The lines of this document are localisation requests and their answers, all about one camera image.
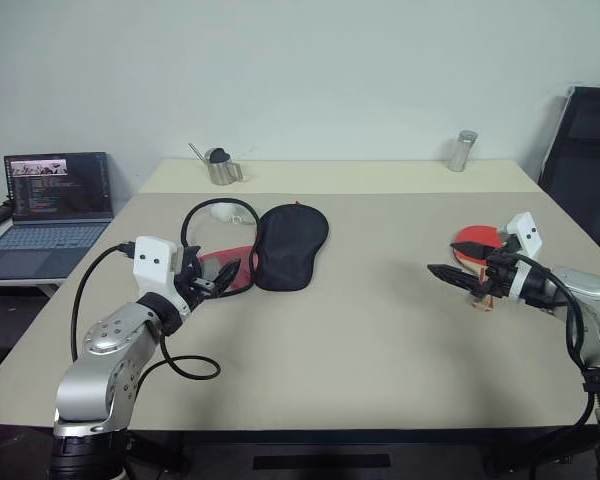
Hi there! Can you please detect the stainless steel tumbler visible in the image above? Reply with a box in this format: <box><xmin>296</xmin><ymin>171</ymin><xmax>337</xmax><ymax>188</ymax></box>
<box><xmin>447</xmin><ymin>129</ymin><xmax>480</xmax><ymax>173</ymax></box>

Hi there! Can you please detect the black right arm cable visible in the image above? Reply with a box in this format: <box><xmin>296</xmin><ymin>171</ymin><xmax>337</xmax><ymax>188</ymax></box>
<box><xmin>513</xmin><ymin>253</ymin><xmax>595</xmax><ymax>427</ymax></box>

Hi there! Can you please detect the black and red paddle case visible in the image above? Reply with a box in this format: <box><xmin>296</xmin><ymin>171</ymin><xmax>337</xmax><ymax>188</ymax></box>
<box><xmin>180</xmin><ymin>198</ymin><xmax>330</xmax><ymax>298</ymax></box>

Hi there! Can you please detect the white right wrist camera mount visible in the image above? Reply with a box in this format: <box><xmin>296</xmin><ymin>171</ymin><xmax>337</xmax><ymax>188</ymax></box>
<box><xmin>499</xmin><ymin>211</ymin><xmax>547</xmax><ymax>302</ymax></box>

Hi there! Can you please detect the open blue-grey laptop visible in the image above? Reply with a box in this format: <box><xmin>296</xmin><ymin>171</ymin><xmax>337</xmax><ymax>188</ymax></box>
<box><xmin>0</xmin><ymin>151</ymin><xmax>116</xmax><ymax>282</ymax></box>

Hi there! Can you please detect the white plush zipper charm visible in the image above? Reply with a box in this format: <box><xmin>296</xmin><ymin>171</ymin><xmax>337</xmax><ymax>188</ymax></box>
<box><xmin>210</xmin><ymin>202</ymin><xmax>244</xmax><ymax>224</ymax></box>

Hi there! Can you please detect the black office chair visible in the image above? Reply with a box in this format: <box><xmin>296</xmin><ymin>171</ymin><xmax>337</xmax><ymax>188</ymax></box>
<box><xmin>536</xmin><ymin>85</ymin><xmax>600</xmax><ymax>267</ymax></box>

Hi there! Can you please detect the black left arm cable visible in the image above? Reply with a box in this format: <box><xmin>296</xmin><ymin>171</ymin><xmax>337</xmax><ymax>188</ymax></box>
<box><xmin>70</xmin><ymin>241</ymin><xmax>221</xmax><ymax>382</ymax></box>

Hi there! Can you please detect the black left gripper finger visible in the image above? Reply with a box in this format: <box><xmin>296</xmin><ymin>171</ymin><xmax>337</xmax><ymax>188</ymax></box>
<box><xmin>218</xmin><ymin>259</ymin><xmax>243</xmax><ymax>288</ymax></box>
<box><xmin>210</xmin><ymin>271</ymin><xmax>238</xmax><ymax>300</ymax></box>

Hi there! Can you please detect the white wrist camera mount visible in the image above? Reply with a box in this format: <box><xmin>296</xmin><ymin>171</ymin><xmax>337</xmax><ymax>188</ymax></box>
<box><xmin>132</xmin><ymin>235</ymin><xmax>192</xmax><ymax>319</ymax></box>
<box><xmin>499</xmin><ymin>211</ymin><xmax>547</xmax><ymax>302</ymax></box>

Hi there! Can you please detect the red table tennis paddle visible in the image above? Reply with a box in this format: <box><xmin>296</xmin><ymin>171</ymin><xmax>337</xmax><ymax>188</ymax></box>
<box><xmin>449</xmin><ymin>225</ymin><xmax>512</xmax><ymax>313</ymax></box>

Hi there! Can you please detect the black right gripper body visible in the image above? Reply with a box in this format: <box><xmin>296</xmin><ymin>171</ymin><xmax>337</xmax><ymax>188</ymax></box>
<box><xmin>480</xmin><ymin>245</ymin><xmax>519</xmax><ymax>301</ymax></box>

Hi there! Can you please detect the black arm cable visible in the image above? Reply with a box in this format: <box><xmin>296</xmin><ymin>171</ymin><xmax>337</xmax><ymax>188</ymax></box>
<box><xmin>513</xmin><ymin>253</ymin><xmax>595</xmax><ymax>427</ymax></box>
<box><xmin>70</xmin><ymin>241</ymin><xmax>221</xmax><ymax>382</ymax></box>

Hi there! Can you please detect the stainless steel pitcher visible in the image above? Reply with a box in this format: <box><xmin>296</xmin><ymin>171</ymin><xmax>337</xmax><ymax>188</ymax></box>
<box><xmin>207</xmin><ymin>152</ymin><xmax>244</xmax><ymax>187</ymax></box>

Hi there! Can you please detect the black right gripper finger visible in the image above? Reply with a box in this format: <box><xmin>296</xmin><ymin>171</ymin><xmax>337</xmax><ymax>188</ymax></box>
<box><xmin>449</xmin><ymin>240</ymin><xmax>492</xmax><ymax>259</ymax></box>
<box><xmin>426</xmin><ymin>263</ymin><xmax>486</xmax><ymax>296</ymax></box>

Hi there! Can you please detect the white side table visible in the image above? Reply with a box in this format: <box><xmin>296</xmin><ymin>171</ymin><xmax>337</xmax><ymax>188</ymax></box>
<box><xmin>0</xmin><ymin>276</ymin><xmax>67</xmax><ymax>301</ymax></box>

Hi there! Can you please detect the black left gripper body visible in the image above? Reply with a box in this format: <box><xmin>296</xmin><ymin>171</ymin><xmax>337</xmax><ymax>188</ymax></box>
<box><xmin>174</xmin><ymin>245</ymin><xmax>216</xmax><ymax>307</ymax></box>

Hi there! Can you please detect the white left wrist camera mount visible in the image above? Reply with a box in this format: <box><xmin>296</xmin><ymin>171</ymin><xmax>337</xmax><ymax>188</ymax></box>
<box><xmin>132</xmin><ymin>235</ymin><xmax>192</xmax><ymax>319</ymax></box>

